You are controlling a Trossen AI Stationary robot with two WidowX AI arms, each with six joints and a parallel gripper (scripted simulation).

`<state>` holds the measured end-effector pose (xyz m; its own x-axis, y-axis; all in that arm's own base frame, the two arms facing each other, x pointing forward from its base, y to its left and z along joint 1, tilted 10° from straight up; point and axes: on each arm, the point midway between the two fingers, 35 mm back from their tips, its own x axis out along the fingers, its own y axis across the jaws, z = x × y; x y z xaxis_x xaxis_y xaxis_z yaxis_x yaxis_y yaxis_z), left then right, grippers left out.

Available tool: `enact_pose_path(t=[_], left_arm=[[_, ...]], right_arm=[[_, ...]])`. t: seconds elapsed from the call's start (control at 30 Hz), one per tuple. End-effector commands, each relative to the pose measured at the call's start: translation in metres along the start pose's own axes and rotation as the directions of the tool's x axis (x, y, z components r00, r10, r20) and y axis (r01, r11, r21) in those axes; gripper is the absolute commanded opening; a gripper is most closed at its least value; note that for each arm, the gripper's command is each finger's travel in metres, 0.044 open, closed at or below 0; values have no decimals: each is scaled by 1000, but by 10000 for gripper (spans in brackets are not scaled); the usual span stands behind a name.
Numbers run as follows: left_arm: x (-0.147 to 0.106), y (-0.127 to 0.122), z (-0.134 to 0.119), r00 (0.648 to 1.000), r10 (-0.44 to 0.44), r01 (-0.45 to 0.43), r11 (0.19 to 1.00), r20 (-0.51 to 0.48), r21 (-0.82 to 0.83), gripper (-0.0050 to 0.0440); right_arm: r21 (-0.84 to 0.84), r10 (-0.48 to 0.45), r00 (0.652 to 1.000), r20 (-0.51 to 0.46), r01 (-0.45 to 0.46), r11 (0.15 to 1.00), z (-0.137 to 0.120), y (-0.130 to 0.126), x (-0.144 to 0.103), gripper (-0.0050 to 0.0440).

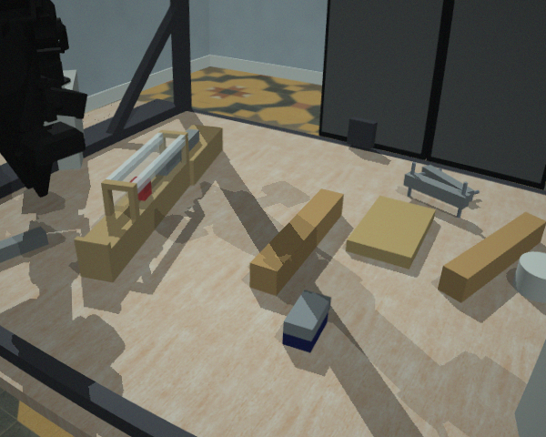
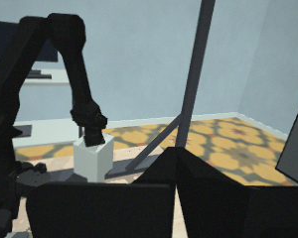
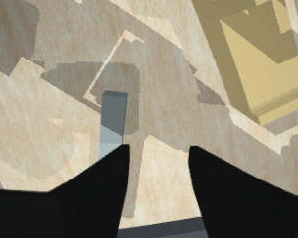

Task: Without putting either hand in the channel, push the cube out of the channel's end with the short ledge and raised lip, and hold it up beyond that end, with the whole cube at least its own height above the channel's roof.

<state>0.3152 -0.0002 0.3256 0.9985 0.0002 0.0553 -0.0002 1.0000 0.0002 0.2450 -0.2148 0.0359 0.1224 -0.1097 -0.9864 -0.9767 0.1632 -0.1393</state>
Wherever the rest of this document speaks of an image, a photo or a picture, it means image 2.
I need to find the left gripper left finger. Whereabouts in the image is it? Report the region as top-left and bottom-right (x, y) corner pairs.
(25, 147), (177, 238)

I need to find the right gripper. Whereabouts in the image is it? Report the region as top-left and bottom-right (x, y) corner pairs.
(0, 161), (34, 238)

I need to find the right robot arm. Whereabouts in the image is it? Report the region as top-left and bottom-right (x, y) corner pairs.
(0, 13), (107, 201)

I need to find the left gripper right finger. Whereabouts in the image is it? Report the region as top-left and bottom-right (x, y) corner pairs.
(175, 147), (298, 238)

